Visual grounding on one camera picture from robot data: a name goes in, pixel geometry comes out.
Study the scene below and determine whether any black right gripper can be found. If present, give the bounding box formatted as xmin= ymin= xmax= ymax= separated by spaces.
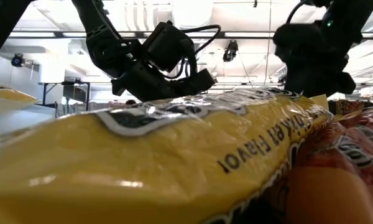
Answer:
xmin=282 ymin=55 xmax=357 ymax=99

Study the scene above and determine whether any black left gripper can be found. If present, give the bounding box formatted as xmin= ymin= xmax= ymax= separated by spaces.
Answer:
xmin=110 ymin=60 xmax=218 ymax=103

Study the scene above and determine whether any yellow Maruchan noodle pack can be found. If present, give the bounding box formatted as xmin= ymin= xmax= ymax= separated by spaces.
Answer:
xmin=0 ymin=82 xmax=40 ymax=108
xmin=0 ymin=86 xmax=335 ymax=224

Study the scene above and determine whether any orange Maruchan noodle pack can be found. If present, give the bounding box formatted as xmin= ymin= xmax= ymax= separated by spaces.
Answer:
xmin=279 ymin=104 xmax=373 ymax=224

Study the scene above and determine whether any patterned orange fabric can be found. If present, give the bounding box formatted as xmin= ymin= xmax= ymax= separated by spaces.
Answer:
xmin=328 ymin=98 xmax=373 ymax=114

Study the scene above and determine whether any clear plastic bin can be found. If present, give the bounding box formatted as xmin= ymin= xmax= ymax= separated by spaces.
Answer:
xmin=0 ymin=99 xmax=57 ymax=139

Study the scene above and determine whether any black ceiling spotlight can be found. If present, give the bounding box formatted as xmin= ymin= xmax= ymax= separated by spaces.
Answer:
xmin=11 ymin=53 xmax=26 ymax=68

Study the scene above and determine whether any black hanging ceiling camera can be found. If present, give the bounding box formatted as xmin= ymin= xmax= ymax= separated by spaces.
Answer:
xmin=222 ymin=39 xmax=239 ymax=63

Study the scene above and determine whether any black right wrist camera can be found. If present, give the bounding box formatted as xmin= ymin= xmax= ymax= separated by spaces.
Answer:
xmin=272 ymin=23 xmax=325 ymax=65

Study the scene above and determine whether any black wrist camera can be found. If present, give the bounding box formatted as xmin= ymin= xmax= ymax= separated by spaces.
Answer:
xmin=142 ymin=21 xmax=196 ymax=73
xmin=272 ymin=23 xmax=325 ymax=65

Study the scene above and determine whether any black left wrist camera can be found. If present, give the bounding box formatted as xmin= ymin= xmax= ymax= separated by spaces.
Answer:
xmin=142 ymin=21 xmax=196 ymax=73

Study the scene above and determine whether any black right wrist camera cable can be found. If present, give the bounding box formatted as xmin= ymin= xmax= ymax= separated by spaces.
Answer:
xmin=285 ymin=0 xmax=313 ymax=25

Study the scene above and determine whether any black metal frame table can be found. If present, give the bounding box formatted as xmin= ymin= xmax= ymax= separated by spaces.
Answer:
xmin=38 ymin=81 xmax=91 ymax=112

